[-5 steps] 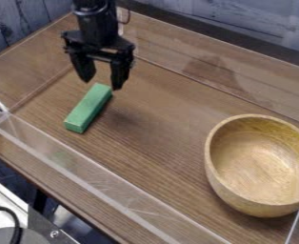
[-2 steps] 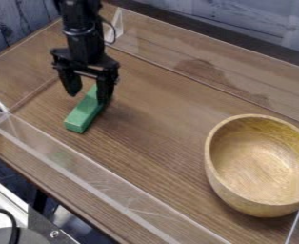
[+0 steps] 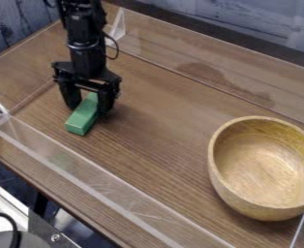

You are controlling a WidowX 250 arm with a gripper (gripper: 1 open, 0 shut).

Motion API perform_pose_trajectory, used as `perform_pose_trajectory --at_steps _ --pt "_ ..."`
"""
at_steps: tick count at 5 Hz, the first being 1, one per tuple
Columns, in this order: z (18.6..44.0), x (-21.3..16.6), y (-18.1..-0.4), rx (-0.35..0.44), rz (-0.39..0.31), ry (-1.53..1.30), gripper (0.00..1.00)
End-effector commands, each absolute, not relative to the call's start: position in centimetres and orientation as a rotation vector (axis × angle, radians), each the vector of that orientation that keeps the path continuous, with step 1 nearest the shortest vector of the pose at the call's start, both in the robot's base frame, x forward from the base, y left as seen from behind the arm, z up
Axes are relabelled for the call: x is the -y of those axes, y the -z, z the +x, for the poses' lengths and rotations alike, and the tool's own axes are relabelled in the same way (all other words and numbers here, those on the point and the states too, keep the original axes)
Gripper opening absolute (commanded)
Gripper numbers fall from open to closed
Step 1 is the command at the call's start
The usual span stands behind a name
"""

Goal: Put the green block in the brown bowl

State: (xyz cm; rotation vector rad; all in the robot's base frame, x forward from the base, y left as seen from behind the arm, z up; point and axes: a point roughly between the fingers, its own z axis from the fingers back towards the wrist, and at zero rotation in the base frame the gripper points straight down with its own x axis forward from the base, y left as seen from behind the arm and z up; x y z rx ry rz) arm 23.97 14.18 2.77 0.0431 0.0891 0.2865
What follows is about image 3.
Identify green rectangular block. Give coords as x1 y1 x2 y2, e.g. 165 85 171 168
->
65 93 98 136

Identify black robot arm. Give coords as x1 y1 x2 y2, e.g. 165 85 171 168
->
51 0 121 115

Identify clear acrylic corner bracket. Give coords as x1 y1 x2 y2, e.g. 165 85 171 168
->
106 8 125 47

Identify grey metal bracket with screw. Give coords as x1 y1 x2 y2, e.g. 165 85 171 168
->
27 210 81 248

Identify black cable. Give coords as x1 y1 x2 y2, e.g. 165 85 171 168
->
0 211 21 248

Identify black table leg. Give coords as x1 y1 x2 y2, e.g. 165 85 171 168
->
33 193 49 217

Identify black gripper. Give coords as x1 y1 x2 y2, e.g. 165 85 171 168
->
51 38 121 115

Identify clear acrylic front barrier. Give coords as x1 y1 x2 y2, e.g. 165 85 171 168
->
0 103 235 248

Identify brown wooden bowl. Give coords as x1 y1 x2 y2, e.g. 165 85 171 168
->
206 116 304 222

